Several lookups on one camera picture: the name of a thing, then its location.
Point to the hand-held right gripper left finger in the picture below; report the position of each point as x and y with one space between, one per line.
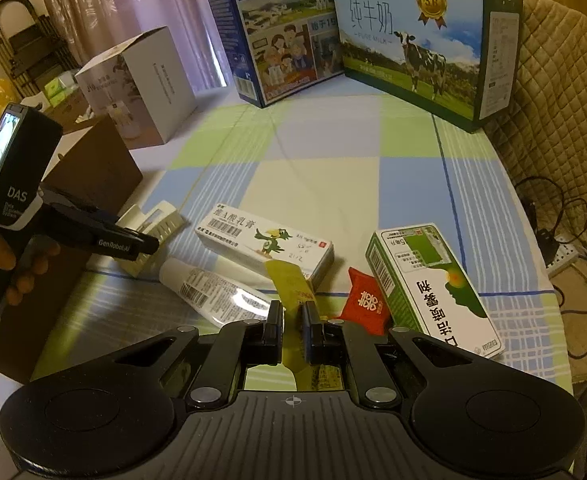
272 335

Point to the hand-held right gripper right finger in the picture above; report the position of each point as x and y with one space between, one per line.
313 335

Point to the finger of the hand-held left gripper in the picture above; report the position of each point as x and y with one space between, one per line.
146 246

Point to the white plastic holder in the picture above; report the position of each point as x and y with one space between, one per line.
166 220

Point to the yellow snack packet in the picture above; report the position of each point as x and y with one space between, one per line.
288 280

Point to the red candy packet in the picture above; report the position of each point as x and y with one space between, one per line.
366 302

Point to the white cream tube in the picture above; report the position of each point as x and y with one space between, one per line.
208 290

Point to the brown storage box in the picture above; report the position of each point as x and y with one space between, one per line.
98 170

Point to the white ointment box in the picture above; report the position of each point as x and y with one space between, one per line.
243 240

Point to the green medicine box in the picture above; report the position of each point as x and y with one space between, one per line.
438 290

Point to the person's left hand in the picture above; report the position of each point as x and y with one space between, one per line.
28 270

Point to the stack of green tissue packs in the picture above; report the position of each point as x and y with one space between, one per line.
58 87

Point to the black folding step ladder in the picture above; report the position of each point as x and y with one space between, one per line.
23 55

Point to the white appliance box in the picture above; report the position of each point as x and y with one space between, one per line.
163 90

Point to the checked tablecloth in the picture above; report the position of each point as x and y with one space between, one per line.
323 170

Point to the pink curtain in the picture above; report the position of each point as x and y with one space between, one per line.
98 0

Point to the dark blue milk carton box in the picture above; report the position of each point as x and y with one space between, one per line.
273 60

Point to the white power strip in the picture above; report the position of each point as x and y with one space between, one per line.
563 260

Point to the light blue milk carton box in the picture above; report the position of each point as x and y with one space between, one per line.
398 60

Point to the beige quilted chair cover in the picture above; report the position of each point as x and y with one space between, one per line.
558 110

